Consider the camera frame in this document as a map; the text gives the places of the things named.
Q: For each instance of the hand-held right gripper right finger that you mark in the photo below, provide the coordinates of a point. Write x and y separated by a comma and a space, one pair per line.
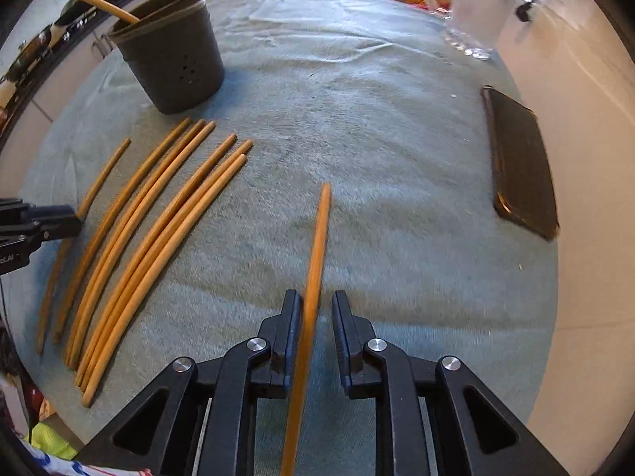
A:
338, 320

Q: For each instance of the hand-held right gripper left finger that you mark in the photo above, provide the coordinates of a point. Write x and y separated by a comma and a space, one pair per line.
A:
296, 320

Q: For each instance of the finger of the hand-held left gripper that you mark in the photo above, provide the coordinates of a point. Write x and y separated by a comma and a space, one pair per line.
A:
54, 222

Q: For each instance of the wooden chopstick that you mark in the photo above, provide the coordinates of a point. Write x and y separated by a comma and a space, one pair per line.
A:
317, 248
94, 2

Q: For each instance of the row of wooden chopsticks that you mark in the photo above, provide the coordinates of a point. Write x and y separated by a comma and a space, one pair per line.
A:
149, 258

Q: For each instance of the black utensil holder cup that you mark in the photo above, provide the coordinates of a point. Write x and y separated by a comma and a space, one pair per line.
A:
173, 59

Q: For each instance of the teal table cloth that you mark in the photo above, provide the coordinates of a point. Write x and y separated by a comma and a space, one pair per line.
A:
372, 134

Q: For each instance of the yellow-green cloth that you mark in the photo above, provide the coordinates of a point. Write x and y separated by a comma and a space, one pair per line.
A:
49, 439

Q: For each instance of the striped white cloth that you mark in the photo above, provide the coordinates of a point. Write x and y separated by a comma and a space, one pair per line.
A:
59, 466

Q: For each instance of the dark rectangular case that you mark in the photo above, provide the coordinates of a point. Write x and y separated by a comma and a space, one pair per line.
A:
521, 168

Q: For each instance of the clear glass pitcher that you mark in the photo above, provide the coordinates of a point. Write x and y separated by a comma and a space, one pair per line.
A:
478, 5

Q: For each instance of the black chair caster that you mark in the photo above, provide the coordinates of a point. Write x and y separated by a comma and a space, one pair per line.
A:
524, 11

